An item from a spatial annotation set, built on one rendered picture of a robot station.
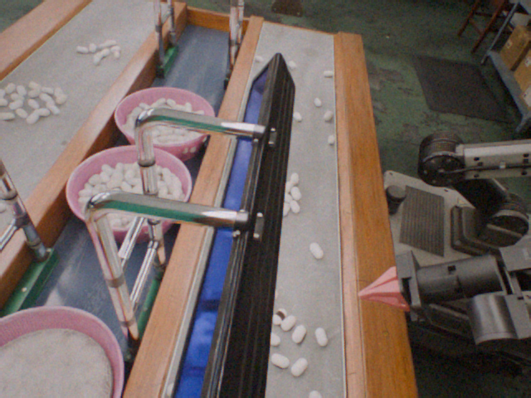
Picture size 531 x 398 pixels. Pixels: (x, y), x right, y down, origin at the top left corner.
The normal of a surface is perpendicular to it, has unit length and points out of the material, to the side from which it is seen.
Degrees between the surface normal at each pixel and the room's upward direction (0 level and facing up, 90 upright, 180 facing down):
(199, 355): 58
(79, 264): 0
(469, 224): 0
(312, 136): 0
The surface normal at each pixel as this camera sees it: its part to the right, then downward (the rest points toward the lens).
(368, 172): 0.14, -0.66
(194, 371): -0.76, -0.50
